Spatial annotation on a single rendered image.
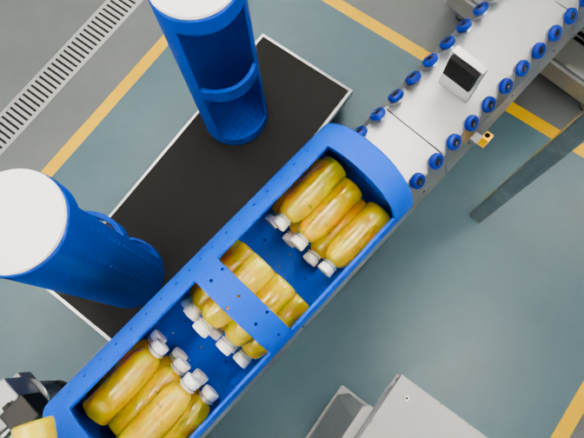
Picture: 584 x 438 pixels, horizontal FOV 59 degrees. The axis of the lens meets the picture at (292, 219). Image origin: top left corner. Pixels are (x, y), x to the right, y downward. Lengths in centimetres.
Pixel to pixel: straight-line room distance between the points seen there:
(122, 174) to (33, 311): 72
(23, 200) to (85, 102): 137
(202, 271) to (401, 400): 51
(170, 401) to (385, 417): 46
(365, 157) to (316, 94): 132
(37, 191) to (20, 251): 16
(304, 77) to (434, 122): 105
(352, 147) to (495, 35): 72
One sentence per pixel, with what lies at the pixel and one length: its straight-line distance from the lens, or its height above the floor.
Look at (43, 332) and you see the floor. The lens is 254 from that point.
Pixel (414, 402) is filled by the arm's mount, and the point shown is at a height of 107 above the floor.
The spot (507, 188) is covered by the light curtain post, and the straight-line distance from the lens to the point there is 206.
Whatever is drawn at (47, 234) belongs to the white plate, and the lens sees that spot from 141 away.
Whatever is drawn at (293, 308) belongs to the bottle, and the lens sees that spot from 117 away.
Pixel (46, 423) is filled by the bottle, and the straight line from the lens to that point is 106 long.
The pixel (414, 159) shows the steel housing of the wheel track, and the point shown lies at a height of 93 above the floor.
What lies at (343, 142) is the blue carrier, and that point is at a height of 122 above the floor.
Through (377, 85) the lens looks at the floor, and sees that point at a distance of 261.
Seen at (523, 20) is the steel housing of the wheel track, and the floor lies 93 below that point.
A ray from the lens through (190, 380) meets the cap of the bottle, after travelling 115.
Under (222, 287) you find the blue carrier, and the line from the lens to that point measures 105.
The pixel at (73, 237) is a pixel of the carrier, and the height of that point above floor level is 98.
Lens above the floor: 225
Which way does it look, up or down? 75 degrees down
